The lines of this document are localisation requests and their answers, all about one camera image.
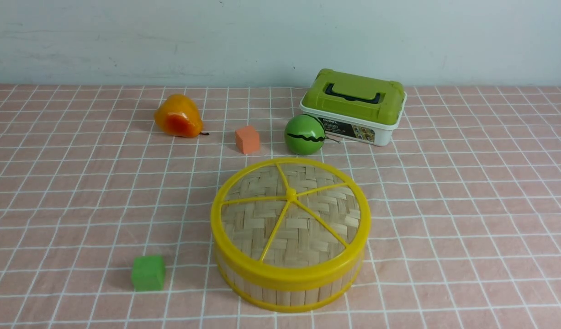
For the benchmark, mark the yellow rimmed bamboo steamer lid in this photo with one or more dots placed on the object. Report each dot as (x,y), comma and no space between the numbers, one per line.
(289,224)

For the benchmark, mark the green lid white storage box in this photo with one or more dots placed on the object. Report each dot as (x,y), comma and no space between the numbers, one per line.
(355,107)

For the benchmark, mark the bamboo steamer basket yellow rim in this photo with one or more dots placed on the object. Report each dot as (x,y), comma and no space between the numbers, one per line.
(314,296)

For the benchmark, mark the green toy watermelon ball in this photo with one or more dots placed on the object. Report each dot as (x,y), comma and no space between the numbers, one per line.
(305,135)

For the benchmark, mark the orange foam cube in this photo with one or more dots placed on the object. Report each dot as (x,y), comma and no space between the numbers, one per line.
(247,139)

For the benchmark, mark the orange yellow toy pear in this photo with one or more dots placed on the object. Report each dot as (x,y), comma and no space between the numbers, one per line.
(179,116)

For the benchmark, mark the green foam cube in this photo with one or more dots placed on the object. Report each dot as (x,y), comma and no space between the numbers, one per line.
(148,273)

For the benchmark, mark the pink checkered tablecloth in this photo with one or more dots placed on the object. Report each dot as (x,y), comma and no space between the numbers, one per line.
(466,209)

